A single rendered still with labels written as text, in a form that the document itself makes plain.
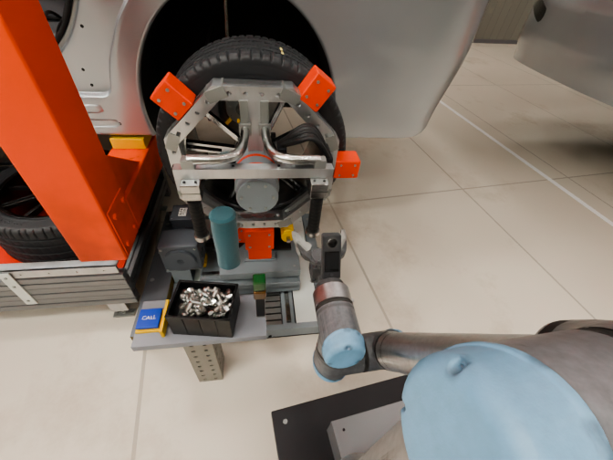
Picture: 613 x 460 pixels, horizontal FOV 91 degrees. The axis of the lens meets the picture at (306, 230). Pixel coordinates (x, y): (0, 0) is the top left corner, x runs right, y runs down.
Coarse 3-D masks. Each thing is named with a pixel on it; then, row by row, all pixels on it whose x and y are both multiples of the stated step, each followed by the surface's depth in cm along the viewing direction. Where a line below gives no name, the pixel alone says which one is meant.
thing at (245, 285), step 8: (208, 240) 171; (208, 248) 164; (208, 256) 162; (216, 256) 163; (208, 264) 159; (216, 264) 159; (208, 272) 151; (216, 272) 151; (200, 280) 148; (208, 280) 150; (216, 280) 151; (224, 280) 152; (232, 280) 152; (240, 280) 153; (248, 280) 153; (272, 280) 154; (280, 280) 155; (288, 280) 155; (296, 280) 156; (240, 288) 150; (248, 288) 151; (272, 288) 154; (280, 288) 155; (288, 288) 156; (296, 288) 157
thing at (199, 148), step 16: (208, 112) 96; (224, 128) 100; (272, 128) 102; (192, 144) 102; (208, 144) 103; (224, 144) 105; (208, 192) 114; (224, 192) 122; (288, 192) 126; (304, 192) 121; (240, 208) 122; (272, 208) 124
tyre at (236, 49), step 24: (216, 48) 90; (240, 48) 88; (264, 48) 89; (288, 48) 98; (192, 72) 85; (216, 72) 86; (240, 72) 87; (264, 72) 87; (288, 72) 88; (168, 120) 93; (336, 120) 101; (168, 168) 105
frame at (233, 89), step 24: (216, 96) 82; (240, 96) 83; (264, 96) 84; (288, 96) 85; (192, 120) 86; (312, 120) 91; (168, 144) 90; (336, 144) 98; (240, 216) 119; (264, 216) 123; (288, 216) 117
